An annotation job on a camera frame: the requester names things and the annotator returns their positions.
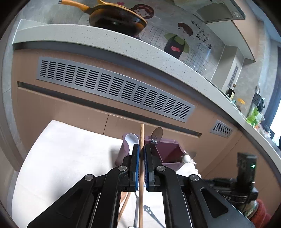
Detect dark sauce bottle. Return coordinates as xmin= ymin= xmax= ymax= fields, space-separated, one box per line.
xmin=226 ymin=84 xmax=236 ymax=99

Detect dark translucent spoon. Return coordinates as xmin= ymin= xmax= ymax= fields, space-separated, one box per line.
xmin=150 ymin=127 xmax=163 ymax=145

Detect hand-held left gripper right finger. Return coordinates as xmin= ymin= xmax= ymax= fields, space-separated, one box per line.
xmin=144 ymin=144 xmax=256 ymax=228

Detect range hood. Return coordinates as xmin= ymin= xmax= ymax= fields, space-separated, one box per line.
xmin=196 ymin=0 xmax=246 ymax=24

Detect yellow-handled frying pan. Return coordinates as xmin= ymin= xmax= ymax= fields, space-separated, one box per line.
xmin=58 ymin=0 xmax=147 ymax=37

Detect yellow-lidded jar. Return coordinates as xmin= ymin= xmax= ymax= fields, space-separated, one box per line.
xmin=236 ymin=98 xmax=246 ymax=112

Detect cream fringed tablecloth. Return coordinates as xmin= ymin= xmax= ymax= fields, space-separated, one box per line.
xmin=11 ymin=119 xmax=202 ymax=228

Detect metal spoon with black handle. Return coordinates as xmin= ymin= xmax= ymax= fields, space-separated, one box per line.
xmin=128 ymin=193 xmax=140 ymax=228

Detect small grey vent grille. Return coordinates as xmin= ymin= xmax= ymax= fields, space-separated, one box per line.
xmin=208 ymin=120 xmax=233 ymax=138

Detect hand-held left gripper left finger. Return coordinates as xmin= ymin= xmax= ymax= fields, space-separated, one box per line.
xmin=27 ymin=143 xmax=140 ymax=228

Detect white plastic spoon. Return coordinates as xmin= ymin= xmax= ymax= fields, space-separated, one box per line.
xmin=124 ymin=134 xmax=139 ymax=152

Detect large grey vent grille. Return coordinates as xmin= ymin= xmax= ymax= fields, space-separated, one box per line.
xmin=35 ymin=56 xmax=196 ymax=123

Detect black perforated rack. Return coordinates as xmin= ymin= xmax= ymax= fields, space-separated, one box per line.
xmin=252 ymin=92 xmax=265 ymax=110

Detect cartoon wall sticker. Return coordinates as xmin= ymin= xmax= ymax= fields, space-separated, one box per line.
xmin=114 ymin=0 xmax=214 ymax=73

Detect green plastic bag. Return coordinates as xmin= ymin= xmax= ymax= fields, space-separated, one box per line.
xmin=246 ymin=107 xmax=265 ymax=129

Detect dark spoon with white ball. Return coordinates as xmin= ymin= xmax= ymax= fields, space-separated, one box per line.
xmin=181 ymin=151 xmax=197 ymax=163

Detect grey wall grille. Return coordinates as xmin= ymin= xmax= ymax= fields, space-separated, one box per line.
xmin=228 ymin=63 xmax=240 ymax=88

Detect wooden spoon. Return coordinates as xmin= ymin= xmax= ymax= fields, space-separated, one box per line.
xmin=119 ymin=191 xmax=130 ymax=220

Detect maroon plastic utensil holder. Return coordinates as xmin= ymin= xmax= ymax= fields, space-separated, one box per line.
xmin=115 ymin=133 xmax=187 ymax=175

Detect wooden chopstick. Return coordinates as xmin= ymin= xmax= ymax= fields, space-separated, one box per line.
xmin=139 ymin=124 xmax=145 ymax=228

